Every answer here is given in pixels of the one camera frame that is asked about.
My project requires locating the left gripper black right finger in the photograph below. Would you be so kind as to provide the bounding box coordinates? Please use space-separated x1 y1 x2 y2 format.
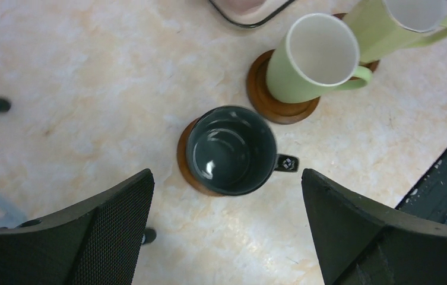
302 169 447 284

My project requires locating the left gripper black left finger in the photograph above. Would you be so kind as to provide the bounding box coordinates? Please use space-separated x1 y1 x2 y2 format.
0 169 155 284

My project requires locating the brown round coaster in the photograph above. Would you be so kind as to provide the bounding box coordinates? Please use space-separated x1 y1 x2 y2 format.
333 12 380 73
176 119 223 197
246 50 320 125

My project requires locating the dark green mug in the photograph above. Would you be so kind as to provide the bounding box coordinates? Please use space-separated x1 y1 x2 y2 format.
185 105 300 196

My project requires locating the cream mug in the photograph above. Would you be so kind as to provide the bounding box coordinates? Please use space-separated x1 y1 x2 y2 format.
266 13 373 104

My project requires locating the yellow green mug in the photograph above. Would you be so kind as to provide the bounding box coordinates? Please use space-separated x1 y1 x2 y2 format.
343 0 447 64

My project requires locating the pink mug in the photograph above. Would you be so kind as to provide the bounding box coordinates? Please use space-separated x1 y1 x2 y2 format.
223 0 267 15

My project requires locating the white tray with black rim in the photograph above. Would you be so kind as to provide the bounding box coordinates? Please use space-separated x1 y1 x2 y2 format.
208 0 295 29

